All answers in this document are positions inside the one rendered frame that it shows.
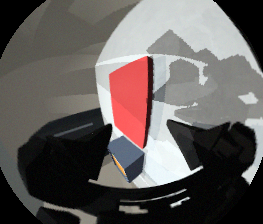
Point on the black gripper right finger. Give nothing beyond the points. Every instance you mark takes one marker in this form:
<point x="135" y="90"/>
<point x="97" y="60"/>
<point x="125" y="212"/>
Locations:
<point x="195" y="142"/>

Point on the red lid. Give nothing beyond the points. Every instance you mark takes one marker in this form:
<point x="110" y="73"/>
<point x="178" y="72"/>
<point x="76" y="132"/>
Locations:
<point x="131" y="93"/>

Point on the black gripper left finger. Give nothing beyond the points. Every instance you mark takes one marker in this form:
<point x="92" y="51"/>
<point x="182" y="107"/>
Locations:
<point x="87" y="151"/>

